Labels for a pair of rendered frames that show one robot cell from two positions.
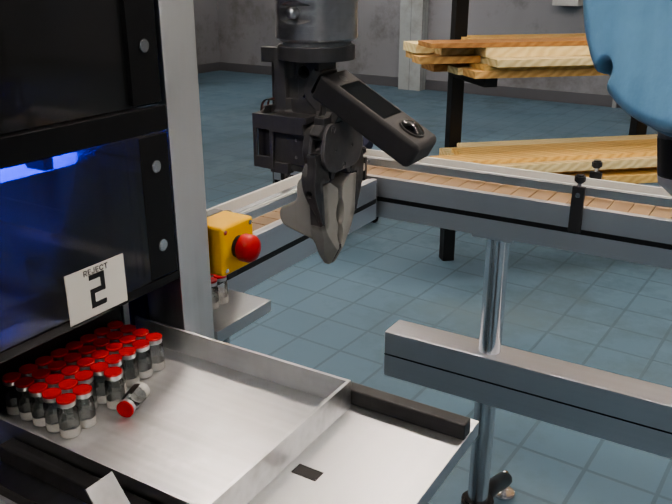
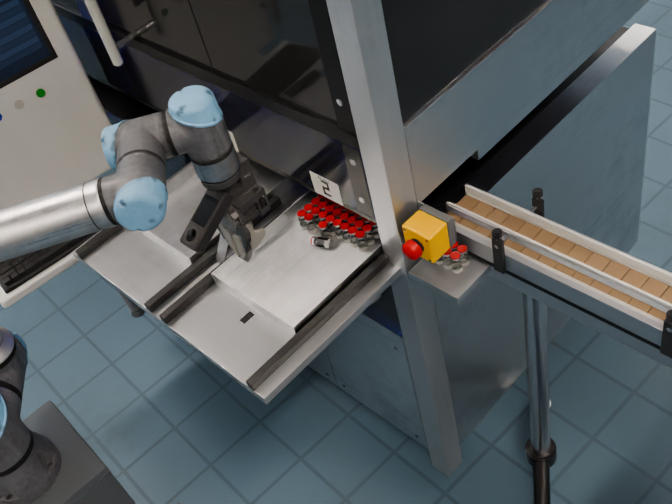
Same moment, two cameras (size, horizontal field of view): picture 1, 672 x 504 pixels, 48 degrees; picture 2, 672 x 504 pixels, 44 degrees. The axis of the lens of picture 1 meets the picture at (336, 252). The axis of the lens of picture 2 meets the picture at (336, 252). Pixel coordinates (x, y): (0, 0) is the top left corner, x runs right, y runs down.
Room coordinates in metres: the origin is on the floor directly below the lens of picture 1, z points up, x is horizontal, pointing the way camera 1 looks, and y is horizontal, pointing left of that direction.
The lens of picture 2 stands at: (1.31, -0.94, 2.14)
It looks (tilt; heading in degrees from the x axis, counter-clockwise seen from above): 45 degrees down; 114
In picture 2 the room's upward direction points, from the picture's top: 16 degrees counter-clockwise
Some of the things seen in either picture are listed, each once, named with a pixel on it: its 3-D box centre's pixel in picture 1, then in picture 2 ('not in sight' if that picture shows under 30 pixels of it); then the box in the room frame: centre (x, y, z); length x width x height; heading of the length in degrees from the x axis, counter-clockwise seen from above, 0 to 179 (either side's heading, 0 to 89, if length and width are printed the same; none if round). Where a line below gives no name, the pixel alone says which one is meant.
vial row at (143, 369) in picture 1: (108, 379); (335, 227); (0.78, 0.27, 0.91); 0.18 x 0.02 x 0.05; 149
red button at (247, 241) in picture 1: (245, 247); (413, 248); (0.99, 0.13, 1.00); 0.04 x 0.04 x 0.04; 59
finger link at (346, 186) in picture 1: (323, 212); (253, 240); (0.73, 0.01, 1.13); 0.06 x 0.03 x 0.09; 59
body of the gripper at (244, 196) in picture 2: (310, 109); (232, 193); (0.72, 0.02, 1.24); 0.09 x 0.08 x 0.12; 59
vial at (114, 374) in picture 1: (114, 388); (325, 231); (0.76, 0.26, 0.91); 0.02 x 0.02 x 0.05
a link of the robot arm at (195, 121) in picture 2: not in sight; (198, 124); (0.71, 0.02, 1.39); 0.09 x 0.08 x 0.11; 22
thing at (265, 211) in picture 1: (261, 221); (598, 274); (1.33, 0.14, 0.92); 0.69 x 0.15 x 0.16; 149
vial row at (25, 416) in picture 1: (82, 369); (349, 214); (0.80, 0.31, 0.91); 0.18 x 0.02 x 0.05; 149
